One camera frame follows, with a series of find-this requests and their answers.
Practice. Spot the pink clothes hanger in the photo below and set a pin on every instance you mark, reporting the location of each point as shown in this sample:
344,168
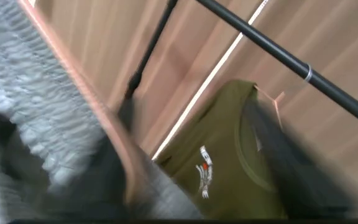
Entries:
82,84
275,101

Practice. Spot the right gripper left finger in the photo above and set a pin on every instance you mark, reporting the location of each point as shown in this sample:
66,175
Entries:
101,186

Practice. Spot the green long-sleeved shirt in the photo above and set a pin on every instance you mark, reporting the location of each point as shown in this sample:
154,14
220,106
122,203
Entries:
216,130

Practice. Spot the pale grey shorts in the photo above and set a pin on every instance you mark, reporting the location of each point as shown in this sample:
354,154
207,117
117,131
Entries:
36,77

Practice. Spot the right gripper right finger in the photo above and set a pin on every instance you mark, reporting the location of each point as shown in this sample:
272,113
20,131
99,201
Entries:
300,180

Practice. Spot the beige curtain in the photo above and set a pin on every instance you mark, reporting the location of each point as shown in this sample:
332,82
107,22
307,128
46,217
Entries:
337,31

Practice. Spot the black clothes rack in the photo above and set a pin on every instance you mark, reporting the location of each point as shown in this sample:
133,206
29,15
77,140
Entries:
278,53

